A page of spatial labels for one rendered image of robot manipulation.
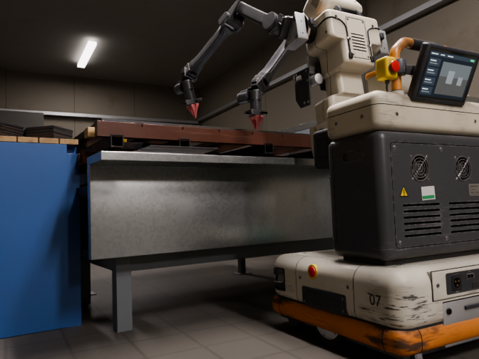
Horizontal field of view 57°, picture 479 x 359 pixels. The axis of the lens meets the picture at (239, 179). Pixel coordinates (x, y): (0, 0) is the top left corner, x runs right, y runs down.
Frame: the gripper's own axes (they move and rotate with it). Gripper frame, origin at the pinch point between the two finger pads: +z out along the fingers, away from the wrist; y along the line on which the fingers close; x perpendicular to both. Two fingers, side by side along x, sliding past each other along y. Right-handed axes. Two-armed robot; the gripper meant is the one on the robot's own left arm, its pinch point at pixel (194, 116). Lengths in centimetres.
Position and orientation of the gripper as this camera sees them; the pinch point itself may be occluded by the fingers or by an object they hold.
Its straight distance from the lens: 241.4
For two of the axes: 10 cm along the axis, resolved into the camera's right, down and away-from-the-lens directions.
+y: -8.2, 2.3, -5.3
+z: 2.2, 9.7, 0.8
